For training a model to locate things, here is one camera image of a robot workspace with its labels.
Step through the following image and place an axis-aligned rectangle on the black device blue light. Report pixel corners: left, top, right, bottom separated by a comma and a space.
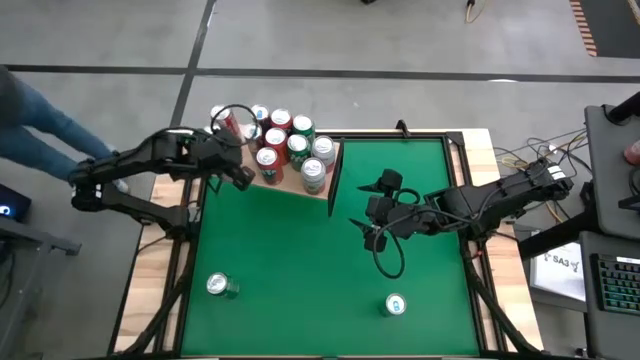
0, 183, 32, 224

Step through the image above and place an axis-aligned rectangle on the black mat orange striped edge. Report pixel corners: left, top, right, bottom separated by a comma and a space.
569, 0, 640, 59

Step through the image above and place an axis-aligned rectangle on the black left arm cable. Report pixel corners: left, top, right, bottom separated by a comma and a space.
209, 103, 259, 149

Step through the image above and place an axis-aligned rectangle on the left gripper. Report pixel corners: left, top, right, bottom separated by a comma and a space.
162, 128, 256, 192

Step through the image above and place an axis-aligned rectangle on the blue silver Red Bull can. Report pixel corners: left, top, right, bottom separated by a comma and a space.
383, 292, 408, 318
249, 103, 272, 129
243, 123, 265, 154

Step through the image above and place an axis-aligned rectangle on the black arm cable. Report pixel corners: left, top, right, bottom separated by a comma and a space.
209, 103, 259, 149
372, 187, 481, 280

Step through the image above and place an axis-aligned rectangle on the grey desk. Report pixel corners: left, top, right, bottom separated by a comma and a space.
578, 230, 640, 360
583, 103, 640, 241

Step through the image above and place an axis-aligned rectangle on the wooden shelf black metal frame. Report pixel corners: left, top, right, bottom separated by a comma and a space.
192, 115, 347, 218

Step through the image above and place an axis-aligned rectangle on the red soda can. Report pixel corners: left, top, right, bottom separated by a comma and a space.
264, 127, 290, 161
255, 146, 285, 186
269, 108, 294, 132

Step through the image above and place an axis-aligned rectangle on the yellow floor cable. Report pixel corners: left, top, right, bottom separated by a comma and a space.
499, 154, 564, 224

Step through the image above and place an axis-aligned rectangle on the yellow black cable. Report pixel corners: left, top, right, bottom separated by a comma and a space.
464, 0, 489, 25

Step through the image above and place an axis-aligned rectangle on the grey metal cart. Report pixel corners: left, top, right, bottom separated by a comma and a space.
0, 214, 82, 360

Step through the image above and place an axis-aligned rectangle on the person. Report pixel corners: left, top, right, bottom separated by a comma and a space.
0, 64, 131, 194

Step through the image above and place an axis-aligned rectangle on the green Sprite can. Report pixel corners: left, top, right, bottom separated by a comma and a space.
286, 133, 312, 172
205, 271, 240, 300
291, 113, 316, 141

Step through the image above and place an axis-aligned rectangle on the green table mat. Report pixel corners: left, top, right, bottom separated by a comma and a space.
180, 132, 481, 357

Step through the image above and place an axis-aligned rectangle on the backlit keyboard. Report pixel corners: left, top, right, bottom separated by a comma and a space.
591, 253, 640, 316

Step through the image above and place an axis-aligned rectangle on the black stand pole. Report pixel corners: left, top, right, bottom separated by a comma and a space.
604, 91, 640, 126

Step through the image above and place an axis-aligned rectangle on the black floor cable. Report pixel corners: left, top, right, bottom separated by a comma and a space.
492, 127, 589, 174

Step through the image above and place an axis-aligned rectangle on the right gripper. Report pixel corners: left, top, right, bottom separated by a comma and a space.
347, 168, 444, 253

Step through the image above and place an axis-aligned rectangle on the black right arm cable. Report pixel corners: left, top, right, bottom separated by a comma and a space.
372, 187, 481, 280

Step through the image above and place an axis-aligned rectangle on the black metal rig frame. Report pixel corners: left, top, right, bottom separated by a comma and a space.
107, 128, 544, 360

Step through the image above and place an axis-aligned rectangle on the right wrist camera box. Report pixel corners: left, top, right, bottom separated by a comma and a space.
366, 195, 395, 221

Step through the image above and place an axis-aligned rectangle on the white paper sign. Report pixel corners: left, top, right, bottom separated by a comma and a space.
528, 242, 587, 303

